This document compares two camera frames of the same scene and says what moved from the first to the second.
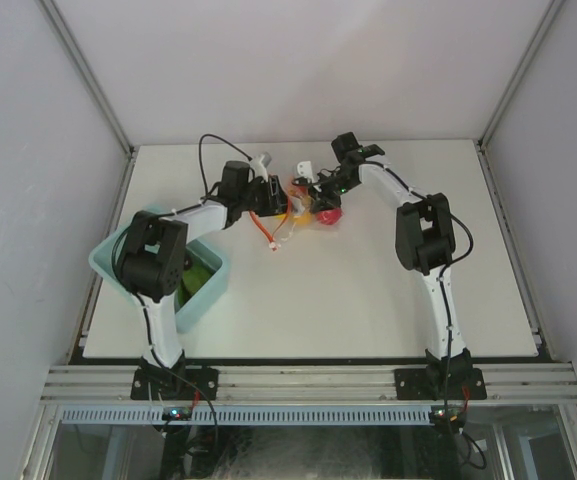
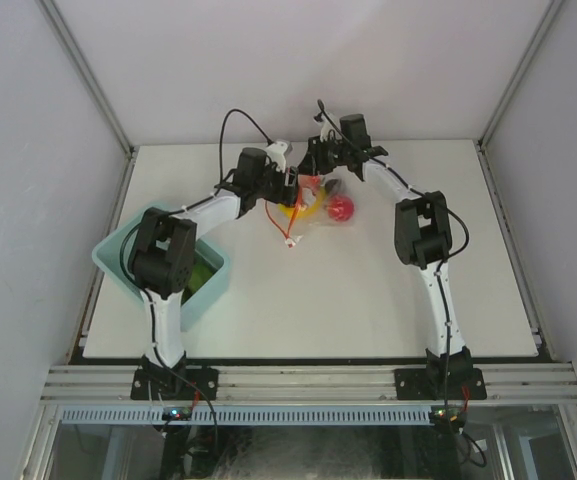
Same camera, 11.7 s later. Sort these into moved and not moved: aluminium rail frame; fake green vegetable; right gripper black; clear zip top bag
Moved: clear zip top bag; right gripper black
Not moved: fake green vegetable; aluminium rail frame
